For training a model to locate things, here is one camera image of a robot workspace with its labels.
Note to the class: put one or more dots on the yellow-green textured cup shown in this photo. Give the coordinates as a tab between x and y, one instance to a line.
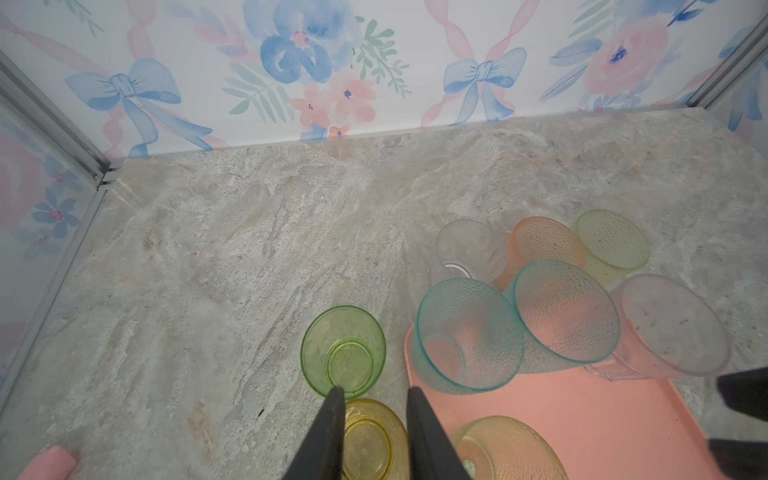
500	447

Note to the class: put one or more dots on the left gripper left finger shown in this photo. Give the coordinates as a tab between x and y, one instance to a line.
320	455

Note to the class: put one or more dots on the small clear glass back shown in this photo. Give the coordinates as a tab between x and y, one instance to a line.
468	249

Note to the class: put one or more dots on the green glass cup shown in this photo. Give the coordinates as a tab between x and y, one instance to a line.
343	347

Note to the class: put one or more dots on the light green textured cup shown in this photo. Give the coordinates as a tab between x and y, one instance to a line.
615	246

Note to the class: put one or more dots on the clear textured cup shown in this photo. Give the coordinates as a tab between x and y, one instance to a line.
667	331

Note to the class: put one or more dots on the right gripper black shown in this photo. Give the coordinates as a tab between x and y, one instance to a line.
745	392

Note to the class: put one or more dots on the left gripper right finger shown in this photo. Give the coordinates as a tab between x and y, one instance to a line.
431	454

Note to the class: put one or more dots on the yellow glass cup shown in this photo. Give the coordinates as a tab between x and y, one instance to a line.
375	444

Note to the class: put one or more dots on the pink plastic tray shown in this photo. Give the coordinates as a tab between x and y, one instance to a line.
599	429

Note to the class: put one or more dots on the orange textured cup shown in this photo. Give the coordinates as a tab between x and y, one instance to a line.
540	238

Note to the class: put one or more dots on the pink toy pig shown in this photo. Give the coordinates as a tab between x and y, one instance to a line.
54	463

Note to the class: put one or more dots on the tall teal textured cup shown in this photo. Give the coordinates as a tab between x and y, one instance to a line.
467	338

